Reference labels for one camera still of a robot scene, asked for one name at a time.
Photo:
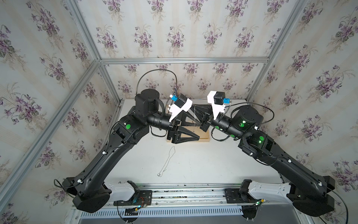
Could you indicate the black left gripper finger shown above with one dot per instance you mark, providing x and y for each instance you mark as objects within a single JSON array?
[
  {"x": 186, "y": 119},
  {"x": 184, "y": 135}
]

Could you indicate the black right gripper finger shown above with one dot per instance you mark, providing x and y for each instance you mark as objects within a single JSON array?
[
  {"x": 201, "y": 118},
  {"x": 202, "y": 110}
]

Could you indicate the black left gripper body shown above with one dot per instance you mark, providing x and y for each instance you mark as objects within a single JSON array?
[{"x": 171, "y": 129}]

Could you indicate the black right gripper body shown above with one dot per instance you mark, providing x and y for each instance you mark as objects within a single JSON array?
[{"x": 208, "y": 123}]

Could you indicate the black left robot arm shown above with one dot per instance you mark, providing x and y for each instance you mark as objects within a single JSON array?
[{"x": 87, "y": 189}]

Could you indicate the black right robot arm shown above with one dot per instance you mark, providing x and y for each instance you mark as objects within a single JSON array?
[{"x": 307, "y": 191}]

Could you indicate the wooden jewelry display stand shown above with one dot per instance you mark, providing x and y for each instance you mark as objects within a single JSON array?
[{"x": 204, "y": 136}]

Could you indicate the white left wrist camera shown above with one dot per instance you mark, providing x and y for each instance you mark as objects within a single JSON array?
[{"x": 181, "y": 103}]

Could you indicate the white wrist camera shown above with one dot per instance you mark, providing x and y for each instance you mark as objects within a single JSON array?
[
  {"x": 218, "y": 101},
  {"x": 181, "y": 103}
]

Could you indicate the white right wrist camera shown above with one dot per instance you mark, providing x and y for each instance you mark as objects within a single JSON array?
[{"x": 218, "y": 101}]

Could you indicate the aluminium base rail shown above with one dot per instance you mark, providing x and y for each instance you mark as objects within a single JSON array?
[{"x": 194, "y": 200}]

